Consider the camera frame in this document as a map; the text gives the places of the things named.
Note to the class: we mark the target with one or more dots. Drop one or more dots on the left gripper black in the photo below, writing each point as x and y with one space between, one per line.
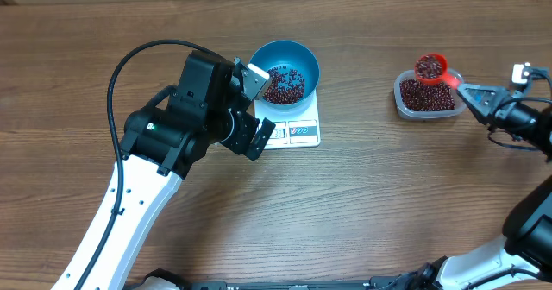
250 128

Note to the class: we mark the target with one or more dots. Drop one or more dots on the red scoop blue handle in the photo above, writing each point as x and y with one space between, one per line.
447 77

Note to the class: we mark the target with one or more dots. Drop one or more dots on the red beans in bowl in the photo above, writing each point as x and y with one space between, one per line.
287 87

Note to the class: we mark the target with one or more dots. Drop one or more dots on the blue bowl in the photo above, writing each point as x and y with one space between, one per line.
292 54

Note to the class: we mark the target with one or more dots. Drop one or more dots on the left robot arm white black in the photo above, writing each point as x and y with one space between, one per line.
160 143

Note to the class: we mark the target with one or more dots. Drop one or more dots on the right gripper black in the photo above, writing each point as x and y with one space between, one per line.
502 96

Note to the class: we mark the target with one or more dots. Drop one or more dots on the clear plastic container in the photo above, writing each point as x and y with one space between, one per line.
423 115

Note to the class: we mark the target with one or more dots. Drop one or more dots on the red beans in scoop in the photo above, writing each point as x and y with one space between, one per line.
428 67

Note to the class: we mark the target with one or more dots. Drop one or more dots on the white kitchen scale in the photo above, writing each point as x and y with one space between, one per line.
296 125

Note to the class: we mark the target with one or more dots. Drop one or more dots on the red beans in container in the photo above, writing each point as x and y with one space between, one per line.
417 96

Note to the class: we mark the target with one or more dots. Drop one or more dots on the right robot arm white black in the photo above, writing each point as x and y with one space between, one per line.
523 251

